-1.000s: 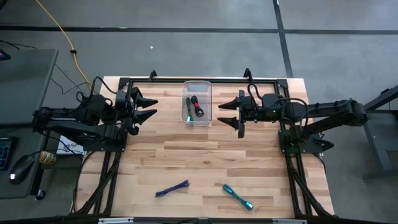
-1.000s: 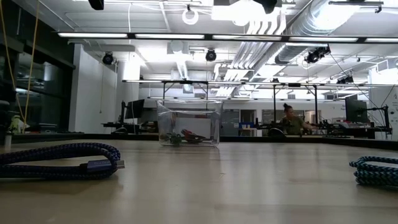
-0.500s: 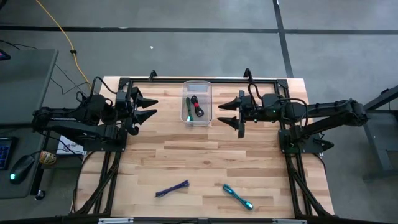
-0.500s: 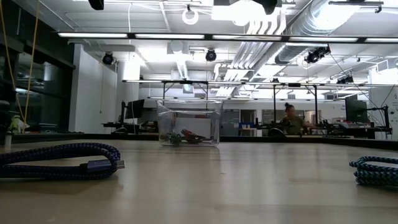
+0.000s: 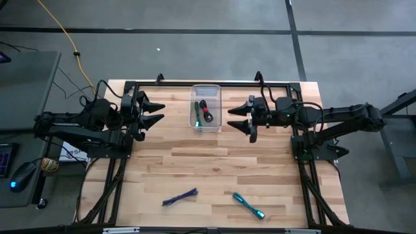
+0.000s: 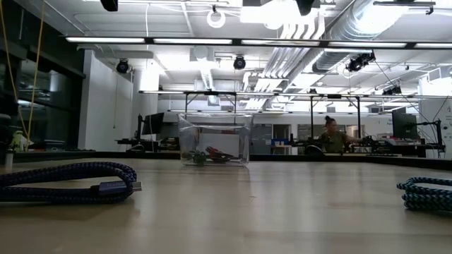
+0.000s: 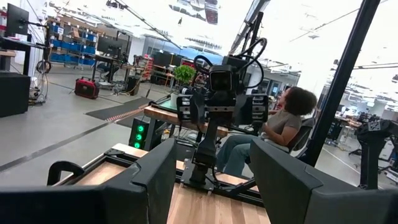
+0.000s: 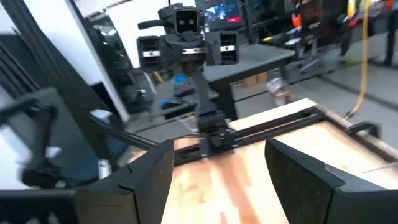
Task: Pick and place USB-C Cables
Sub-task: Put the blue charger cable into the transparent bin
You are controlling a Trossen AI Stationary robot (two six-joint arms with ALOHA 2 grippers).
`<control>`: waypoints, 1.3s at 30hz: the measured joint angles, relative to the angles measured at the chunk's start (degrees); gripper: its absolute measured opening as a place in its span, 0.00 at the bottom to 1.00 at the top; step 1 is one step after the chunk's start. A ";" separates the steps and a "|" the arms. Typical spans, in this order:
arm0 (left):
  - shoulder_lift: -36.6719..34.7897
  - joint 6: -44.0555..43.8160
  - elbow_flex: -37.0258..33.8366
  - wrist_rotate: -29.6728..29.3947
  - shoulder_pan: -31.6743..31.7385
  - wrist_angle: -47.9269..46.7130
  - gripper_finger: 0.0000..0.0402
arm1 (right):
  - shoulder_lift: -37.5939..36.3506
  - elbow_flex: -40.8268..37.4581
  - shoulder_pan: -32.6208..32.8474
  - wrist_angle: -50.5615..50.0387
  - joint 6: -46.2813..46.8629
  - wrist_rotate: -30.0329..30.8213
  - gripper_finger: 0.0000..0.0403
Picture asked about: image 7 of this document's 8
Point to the black table edge rail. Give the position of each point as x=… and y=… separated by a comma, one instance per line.
x=183, y=155

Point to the computer tower green lights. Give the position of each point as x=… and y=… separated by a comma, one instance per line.
x=138, y=137

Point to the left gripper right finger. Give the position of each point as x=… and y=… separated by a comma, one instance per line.
x=286, y=193

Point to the black cabinet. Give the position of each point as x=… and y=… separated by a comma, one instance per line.
x=14, y=93

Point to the black monitor on arm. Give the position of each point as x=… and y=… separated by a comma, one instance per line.
x=17, y=19

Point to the black diagonal frame brace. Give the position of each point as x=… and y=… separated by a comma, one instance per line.
x=242, y=185

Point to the red parts rack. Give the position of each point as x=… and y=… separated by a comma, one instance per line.
x=148, y=69

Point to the red black toolbox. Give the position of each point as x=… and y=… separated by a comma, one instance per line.
x=86, y=88

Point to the black waste bin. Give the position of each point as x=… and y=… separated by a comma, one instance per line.
x=133, y=85

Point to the black office chair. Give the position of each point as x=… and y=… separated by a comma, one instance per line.
x=303, y=137

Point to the white pot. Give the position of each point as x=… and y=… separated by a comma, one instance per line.
x=174, y=100

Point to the shelf with blue bins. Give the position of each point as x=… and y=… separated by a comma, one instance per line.
x=71, y=46

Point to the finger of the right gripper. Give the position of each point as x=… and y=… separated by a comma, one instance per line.
x=197, y=109
x=244, y=109

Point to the black desk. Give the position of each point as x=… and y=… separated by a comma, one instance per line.
x=18, y=43

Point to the black computer monitor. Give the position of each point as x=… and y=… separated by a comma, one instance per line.
x=109, y=46

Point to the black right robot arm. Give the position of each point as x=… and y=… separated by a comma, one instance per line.
x=203, y=155

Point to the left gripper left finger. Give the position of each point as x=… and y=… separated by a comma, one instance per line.
x=140, y=193

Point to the black floor mat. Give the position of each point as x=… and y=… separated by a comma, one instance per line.
x=121, y=110

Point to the green potted plant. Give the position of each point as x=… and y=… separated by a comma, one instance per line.
x=184, y=74

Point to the black frame post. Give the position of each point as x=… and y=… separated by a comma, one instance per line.
x=339, y=84

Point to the person seated on chair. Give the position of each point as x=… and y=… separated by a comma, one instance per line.
x=280, y=124

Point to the wooden workbench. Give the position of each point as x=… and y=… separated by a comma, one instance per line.
x=161, y=115

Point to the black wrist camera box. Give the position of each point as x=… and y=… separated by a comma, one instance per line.
x=221, y=80

